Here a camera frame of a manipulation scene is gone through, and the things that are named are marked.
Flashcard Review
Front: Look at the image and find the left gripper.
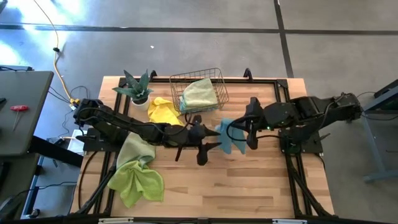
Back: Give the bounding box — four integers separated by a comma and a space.
188, 114, 223, 166

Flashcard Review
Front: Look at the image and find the wire mesh basket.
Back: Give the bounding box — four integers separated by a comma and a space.
169, 67, 230, 116

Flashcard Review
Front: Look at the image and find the pale green microfiber towel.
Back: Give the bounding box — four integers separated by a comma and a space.
116, 132, 156, 170
182, 77, 218, 110

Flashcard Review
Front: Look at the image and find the yellow microfiber towel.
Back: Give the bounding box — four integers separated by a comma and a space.
147, 96, 184, 127

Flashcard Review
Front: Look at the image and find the lime green microfiber towel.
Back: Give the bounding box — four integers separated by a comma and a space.
107, 160, 165, 208

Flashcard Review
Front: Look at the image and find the potted plant in white pot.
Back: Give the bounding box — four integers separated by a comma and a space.
112, 69, 154, 111

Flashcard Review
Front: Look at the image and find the blue-grey metal stand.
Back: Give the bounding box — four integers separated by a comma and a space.
343, 79, 398, 184

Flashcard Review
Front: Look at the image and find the black diagonal beam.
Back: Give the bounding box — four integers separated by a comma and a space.
28, 135, 84, 168

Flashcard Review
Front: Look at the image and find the grey side table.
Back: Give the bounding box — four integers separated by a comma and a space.
0, 70, 54, 156

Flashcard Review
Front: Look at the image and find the black flat device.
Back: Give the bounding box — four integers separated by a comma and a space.
0, 64, 34, 72

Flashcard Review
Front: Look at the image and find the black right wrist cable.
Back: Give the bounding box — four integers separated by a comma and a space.
226, 115, 251, 142

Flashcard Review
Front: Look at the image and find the black aluminium table frame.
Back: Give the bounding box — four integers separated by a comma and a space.
70, 67, 335, 223

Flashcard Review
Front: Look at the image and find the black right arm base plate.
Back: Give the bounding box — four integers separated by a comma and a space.
279, 129, 324, 155

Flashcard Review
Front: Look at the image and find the silver frame end plate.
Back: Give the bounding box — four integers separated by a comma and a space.
98, 217, 134, 224
272, 219, 308, 224

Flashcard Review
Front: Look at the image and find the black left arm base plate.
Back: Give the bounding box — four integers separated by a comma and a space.
75, 127, 125, 153

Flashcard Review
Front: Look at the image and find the yellow extension cable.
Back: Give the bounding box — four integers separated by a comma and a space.
32, 0, 81, 110

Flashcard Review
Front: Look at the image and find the red-handled tool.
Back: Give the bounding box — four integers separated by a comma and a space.
9, 105, 30, 131

